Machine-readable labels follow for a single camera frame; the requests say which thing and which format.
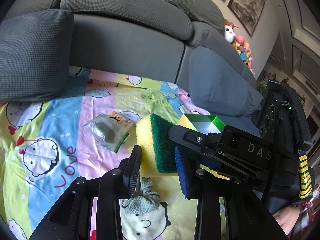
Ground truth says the grey throw pillow right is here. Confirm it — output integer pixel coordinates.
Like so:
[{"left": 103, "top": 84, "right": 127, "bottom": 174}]
[{"left": 189, "top": 47, "right": 263, "bottom": 116}]

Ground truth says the grey throw pillow left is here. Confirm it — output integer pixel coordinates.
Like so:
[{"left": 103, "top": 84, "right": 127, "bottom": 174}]
[{"left": 1, "top": 9, "right": 74, "bottom": 102}]

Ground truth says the person's hand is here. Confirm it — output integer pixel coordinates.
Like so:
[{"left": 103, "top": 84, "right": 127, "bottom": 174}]
[{"left": 273, "top": 206, "right": 300, "bottom": 235}]

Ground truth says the grey throw pillow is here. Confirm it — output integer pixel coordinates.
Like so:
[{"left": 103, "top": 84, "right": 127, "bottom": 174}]
[
  {"left": 1, "top": 9, "right": 74, "bottom": 102},
  {"left": 189, "top": 47, "right": 263, "bottom": 116}
]

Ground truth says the green white cardboard box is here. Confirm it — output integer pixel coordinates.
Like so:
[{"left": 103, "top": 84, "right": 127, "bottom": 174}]
[{"left": 177, "top": 113, "right": 230, "bottom": 180}]

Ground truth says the framed landscape painting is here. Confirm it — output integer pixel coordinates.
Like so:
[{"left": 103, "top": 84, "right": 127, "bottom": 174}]
[{"left": 228, "top": 0, "right": 266, "bottom": 36}]

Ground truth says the grey sofa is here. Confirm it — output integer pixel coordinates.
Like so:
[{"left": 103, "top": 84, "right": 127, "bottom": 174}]
[{"left": 1, "top": 0, "right": 259, "bottom": 135}]

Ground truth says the clear plastic snack bag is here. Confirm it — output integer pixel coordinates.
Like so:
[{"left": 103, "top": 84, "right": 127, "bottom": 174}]
[{"left": 84, "top": 113, "right": 129, "bottom": 153}]

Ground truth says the orange tissue pack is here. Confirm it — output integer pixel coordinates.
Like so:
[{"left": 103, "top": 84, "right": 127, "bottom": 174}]
[{"left": 108, "top": 111, "right": 134, "bottom": 130}]

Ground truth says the colourful cartoon bed sheet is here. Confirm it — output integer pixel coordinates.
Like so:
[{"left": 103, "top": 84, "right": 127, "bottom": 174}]
[{"left": 0, "top": 65, "right": 227, "bottom": 240}]

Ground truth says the yellow green sponge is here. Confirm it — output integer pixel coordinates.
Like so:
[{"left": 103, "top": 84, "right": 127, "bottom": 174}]
[{"left": 136, "top": 114, "right": 177, "bottom": 177}]

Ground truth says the stuffed toy pile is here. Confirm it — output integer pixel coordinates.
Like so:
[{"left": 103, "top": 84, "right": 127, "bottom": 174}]
[{"left": 224, "top": 19, "right": 253, "bottom": 71}]

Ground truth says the grey green cloth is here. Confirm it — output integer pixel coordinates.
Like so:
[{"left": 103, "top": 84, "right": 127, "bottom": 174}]
[{"left": 120, "top": 177, "right": 161, "bottom": 215}]

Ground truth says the yellow green striped tape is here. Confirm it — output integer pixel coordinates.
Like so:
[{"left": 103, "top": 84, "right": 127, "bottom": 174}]
[{"left": 298, "top": 154, "right": 312, "bottom": 199}]

